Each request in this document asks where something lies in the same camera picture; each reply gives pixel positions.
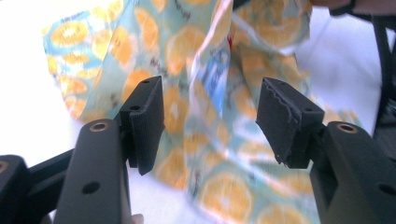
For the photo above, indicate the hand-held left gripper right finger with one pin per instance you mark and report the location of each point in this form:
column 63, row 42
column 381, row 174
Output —
column 286, row 124

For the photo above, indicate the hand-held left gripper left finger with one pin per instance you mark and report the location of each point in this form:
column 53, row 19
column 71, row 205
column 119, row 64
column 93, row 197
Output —
column 146, row 124

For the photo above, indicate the orange slice print cloth bag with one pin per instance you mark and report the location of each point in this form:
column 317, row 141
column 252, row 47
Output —
column 174, row 112

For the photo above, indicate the blue white toothpaste tube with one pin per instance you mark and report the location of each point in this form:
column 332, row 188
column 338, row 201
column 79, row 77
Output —
column 214, row 81

